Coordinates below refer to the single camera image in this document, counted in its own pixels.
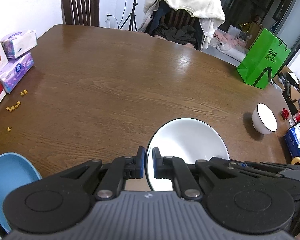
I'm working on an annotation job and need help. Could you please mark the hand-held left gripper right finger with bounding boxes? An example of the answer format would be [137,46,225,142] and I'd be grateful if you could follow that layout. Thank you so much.
[152,147,237,201]

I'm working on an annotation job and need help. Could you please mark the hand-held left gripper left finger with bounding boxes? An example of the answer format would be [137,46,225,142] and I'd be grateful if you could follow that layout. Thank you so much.
[60,146,145,201]

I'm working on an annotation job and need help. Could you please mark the glass sliding door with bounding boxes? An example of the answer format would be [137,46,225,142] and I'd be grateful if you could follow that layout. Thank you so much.
[220,0,300,53]

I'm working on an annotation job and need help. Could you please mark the clothes-draped wooden chair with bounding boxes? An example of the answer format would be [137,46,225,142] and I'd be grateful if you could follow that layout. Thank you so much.
[165,9,203,50]

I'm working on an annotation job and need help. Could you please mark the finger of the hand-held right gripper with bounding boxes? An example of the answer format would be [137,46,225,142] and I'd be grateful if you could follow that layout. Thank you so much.
[211,157,245,170]

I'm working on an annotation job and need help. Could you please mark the green paper bag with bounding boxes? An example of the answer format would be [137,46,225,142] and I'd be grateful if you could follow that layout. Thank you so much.
[237,28,291,90]

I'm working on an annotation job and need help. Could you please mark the blue tissue pack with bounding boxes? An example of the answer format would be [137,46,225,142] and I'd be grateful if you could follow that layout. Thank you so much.
[284,123,300,158]

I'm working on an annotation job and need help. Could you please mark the white and purple tissue pack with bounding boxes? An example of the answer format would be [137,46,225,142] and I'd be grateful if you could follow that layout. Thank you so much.
[0,29,37,60]

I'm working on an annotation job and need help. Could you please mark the white plush toy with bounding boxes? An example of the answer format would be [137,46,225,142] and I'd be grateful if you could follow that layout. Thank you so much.
[215,42,247,60]

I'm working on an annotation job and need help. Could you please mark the dark wooden chair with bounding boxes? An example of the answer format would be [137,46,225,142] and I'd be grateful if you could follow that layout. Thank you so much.
[60,0,100,27]

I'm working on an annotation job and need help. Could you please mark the blue bowl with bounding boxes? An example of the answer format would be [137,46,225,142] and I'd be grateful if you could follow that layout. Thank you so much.
[0,152,42,233]

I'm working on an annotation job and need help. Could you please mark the small white black-rimmed bowl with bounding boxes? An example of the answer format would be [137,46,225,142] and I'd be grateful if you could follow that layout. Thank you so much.
[252,103,278,135]

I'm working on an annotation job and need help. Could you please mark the large white black-rimmed bowl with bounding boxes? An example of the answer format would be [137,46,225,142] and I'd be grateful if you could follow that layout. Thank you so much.
[145,118,230,192]

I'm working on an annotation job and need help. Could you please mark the black tripod light stand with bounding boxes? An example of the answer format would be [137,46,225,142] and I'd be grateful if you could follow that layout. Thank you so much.
[119,0,138,32]

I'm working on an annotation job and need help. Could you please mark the scattered yellow beads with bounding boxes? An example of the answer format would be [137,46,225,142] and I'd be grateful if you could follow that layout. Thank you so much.
[5,89,28,132]

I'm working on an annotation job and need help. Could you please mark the pink cloth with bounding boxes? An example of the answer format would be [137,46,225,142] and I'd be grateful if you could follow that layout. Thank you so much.
[214,29,247,49]

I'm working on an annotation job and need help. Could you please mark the open cardboard box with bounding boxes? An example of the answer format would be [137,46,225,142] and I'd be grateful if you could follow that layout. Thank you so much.
[272,66,300,110]

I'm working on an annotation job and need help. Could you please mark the dark clothes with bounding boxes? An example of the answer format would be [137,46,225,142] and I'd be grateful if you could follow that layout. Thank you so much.
[151,1,198,45]

